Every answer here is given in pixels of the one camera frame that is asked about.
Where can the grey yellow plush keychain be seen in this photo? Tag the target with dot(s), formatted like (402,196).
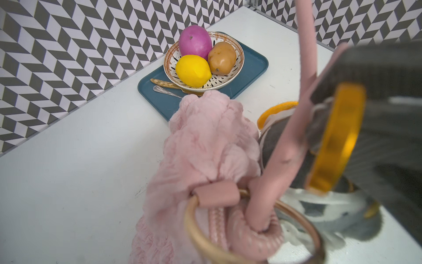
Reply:
(331,202)

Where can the gold spoon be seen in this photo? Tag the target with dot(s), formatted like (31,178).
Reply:
(170,85)

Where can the brown potato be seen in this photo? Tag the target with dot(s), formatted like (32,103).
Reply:
(222,58)

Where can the purple fruit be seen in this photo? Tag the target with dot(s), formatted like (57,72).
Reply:
(195,40)

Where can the patterned bowl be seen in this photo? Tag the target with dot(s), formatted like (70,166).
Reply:
(216,82)

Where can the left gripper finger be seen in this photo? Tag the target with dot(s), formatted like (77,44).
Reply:
(386,162)

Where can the pink knitted bag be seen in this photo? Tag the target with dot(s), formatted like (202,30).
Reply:
(210,202)

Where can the yellow lemon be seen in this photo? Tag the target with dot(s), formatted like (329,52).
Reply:
(193,70)

